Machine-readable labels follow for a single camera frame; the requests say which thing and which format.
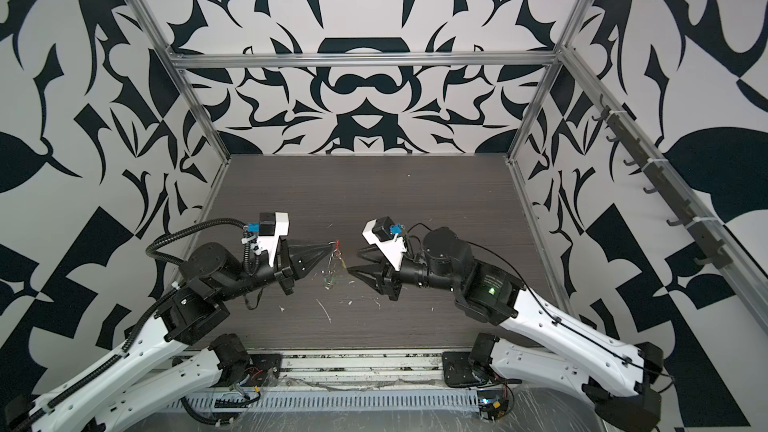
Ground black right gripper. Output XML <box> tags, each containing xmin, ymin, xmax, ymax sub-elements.
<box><xmin>352</xmin><ymin>240</ymin><xmax>468</xmax><ymax>301</ymax></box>

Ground green key tag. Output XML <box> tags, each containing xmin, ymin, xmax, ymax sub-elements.
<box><xmin>323</xmin><ymin>276</ymin><xmax>335</xmax><ymax>290</ymax></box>

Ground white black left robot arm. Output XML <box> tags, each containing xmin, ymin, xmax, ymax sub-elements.
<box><xmin>6</xmin><ymin>238</ymin><xmax>333</xmax><ymax>431</ymax></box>

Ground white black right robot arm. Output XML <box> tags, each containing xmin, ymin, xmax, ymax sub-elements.
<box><xmin>348</xmin><ymin>217</ymin><xmax>664</xmax><ymax>431</ymax></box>

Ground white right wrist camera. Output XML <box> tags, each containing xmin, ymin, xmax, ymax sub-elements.
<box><xmin>362</xmin><ymin>216</ymin><xmax>407</xmax><ymax>271</ymax></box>

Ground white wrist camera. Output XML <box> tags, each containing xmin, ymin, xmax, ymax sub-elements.
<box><xmin>241</xmin><ymin>211</ymin><xmax>290</xmax><ymax>267</ymax></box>
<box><xmin>362</xmin><ymin>216</ymin><xmax>407</xmax><ymax>271</ymax></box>

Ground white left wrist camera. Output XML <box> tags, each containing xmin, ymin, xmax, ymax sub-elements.
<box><xmin>241</xmin><ymin>211</ymin><xmax>290</xmax><ymax>267</ymax></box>

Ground black corrugated cable hose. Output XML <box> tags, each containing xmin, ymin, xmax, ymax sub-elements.
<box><xmin>145</xmin><ymin>217</ymin><xmax>248</xmax><ymax>265</ymax></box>

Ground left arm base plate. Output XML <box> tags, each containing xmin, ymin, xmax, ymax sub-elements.
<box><xmin>214</xmin><ymin>353</ymin><xmax>283</xmax><ymax>388</ymax></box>

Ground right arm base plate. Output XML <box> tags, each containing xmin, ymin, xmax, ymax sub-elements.
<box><xmin>441</xmin><ymin>351</ymin><xmax>505</xmax><ymax>388</ymax></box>

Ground white slotted cable duct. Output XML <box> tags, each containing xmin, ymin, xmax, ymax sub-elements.
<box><xmin>188</xmin><ymin>389</ymin><xmax>479</xmax><ymax>414</ymax></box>

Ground aluminium frame top crossbar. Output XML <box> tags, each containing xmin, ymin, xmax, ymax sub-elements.
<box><xmin>170</xmin><ymin>51</ymin><xmax>556</xmax><ymax>69</ymax></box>

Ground black wall hook rail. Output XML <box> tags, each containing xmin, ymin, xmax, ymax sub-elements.
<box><xmin>593</xmin><ymin>98</ymin><xmax>733</xmax><ymax>269</ymax></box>

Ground aluminium frame corner post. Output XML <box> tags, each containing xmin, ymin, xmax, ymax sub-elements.
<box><xmin>125</xmin><ymin>0</ymin><xmax>231</xmax><ymax>164</ymax></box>

